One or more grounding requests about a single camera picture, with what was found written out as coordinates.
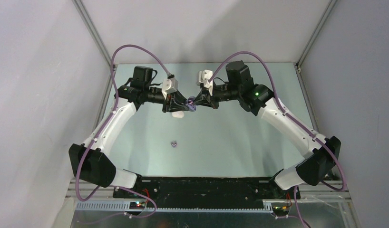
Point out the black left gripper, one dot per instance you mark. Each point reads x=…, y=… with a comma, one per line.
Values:
x=175, y=102

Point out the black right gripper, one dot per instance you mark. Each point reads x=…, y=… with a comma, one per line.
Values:
x=212, y=103

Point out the white earbud charging case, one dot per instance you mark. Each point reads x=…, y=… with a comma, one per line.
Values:
x=178, y=114

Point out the purple earbud charging case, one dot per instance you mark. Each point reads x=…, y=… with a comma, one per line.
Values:
x=191, y=108

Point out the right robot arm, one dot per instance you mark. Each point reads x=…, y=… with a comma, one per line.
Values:
x=319, y=152

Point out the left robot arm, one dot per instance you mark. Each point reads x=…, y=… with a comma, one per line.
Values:
x=91, y=160

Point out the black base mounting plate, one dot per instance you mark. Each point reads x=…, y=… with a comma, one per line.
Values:
x=207, y=192

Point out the left controller board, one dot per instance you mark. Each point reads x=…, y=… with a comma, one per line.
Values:
x=137, y=205

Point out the controller board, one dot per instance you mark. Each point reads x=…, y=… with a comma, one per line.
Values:
x=280, y=211
x=137, y=205

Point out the right controller board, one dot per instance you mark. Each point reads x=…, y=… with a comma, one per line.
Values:
x=280, y=211

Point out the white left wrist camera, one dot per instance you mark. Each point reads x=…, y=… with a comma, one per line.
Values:
x=169, y=85

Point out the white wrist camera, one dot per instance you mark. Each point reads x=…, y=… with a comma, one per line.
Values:
x=169, y=85
x=205, y=78

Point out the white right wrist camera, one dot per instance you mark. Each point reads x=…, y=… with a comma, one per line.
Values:
x=205, y=78

